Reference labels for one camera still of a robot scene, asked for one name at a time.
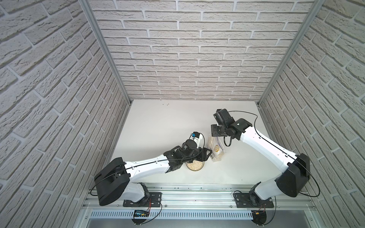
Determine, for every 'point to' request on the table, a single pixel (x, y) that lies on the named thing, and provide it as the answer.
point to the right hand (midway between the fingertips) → (212, 133)
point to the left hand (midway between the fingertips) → (204, 143)
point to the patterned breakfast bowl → (196, 166)
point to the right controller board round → (259, 217)
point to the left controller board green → (139, 213)
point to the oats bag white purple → (216, 145)
